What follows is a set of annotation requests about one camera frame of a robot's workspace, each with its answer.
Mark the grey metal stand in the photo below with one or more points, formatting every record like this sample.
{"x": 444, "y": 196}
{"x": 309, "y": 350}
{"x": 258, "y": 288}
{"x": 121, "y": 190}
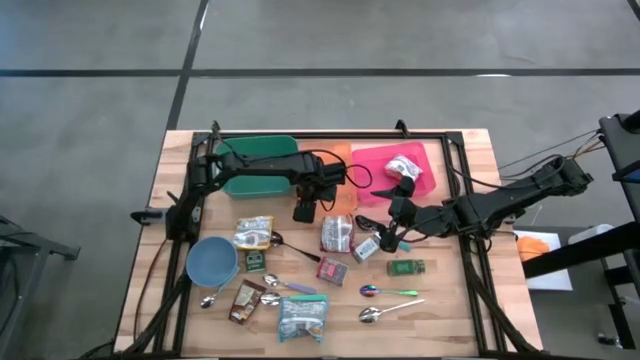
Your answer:
{"x": 30, "y": 240}

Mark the pink plastic bin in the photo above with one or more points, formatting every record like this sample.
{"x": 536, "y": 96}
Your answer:
{"x": 370, "y": 165}

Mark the blue bowl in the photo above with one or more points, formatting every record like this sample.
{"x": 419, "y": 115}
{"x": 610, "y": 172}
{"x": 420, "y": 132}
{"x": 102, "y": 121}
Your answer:
{"x": 212, "y": 262}

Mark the small silver spoon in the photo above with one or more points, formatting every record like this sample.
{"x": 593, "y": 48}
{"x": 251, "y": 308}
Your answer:
{"x": 207, "y": 302}

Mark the iridescent rainbow spoon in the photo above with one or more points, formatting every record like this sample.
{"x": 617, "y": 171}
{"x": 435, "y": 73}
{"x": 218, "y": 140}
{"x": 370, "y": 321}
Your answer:
{"x": 369, "y": 291}

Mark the red ramen packet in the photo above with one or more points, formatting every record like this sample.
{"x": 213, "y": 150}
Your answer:
{"x": 337, "y": 234}

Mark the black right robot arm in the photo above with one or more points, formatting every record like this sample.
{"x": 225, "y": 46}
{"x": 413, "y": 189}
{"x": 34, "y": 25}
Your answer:
{"x": 500, "y": 205}

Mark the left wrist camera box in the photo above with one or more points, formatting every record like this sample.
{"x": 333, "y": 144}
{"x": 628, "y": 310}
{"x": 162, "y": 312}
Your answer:
{"x": 304, "y": 212}

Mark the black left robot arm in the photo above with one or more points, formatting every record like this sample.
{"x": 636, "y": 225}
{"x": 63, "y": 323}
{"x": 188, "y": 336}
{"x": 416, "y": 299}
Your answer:
{"x": 260, "y": 167}

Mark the orange cloth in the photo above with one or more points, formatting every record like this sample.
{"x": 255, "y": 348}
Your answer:
{"x": 532, "y": 248}

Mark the black aluminium table frame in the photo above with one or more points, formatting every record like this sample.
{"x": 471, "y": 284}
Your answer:
{"x": 380, "y": 135}

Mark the large silver spoon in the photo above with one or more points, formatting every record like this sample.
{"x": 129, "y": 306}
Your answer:
{"x": 370, "y": 315}

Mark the small black floor object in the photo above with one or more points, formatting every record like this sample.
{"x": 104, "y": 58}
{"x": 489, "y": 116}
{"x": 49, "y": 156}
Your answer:
{"x": 607, "y": 340}

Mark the brown snack packet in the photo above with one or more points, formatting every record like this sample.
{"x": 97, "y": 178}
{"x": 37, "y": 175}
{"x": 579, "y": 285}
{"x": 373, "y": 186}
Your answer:
{"x": 246, "y": 302}

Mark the white label spice jar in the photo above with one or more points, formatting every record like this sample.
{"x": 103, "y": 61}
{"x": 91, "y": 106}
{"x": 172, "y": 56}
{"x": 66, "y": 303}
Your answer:
{"x": 365, "y": 250}

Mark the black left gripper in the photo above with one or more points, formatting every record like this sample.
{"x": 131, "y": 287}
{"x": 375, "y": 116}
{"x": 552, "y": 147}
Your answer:
{"x": 322, "y": 180}

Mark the white plastic container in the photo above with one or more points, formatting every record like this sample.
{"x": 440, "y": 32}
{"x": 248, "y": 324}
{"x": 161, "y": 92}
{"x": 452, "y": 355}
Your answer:
{"x": 590, "y": 234}

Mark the white paper sheet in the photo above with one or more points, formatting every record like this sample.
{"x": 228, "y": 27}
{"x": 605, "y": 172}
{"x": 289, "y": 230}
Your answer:
{"x": 550, "y": 280}

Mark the small dark green box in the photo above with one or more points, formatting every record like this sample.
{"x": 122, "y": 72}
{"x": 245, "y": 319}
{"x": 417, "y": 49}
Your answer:
{"x": 255, "y": 261}

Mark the large green spice jar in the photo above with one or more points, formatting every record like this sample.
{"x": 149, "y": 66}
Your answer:
{"x": 405, "y": 267}

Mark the green plastic bin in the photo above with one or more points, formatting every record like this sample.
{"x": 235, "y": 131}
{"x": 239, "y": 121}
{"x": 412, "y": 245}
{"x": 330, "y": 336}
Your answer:
{"x": 255, "y": 189}

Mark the black equipment cart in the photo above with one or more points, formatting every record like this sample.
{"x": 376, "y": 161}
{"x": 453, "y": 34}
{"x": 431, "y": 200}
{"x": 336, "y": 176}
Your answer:
{"x": 625, "y": 145}

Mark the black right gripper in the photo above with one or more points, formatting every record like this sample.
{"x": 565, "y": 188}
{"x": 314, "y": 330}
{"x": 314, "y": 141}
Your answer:
{"x": 420, "y": 217}

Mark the orange chicken ramen packet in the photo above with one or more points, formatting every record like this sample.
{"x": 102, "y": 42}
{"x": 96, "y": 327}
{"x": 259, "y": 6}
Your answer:
{"x": 402, "y": 166}

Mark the black metal spoon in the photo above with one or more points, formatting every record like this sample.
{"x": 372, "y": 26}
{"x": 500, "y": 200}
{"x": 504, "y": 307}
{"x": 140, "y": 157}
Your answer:
{"x": 278, "y": 240}
{"x": 364, "y": 222}

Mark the orange plastic bin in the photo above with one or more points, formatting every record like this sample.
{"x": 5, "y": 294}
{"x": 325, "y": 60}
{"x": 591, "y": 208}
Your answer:
{"x": 346, "y": 202}

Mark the yellow ramen packet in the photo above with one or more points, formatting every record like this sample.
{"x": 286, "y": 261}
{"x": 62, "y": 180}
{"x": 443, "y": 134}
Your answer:
{"x": 252, "y": 232}

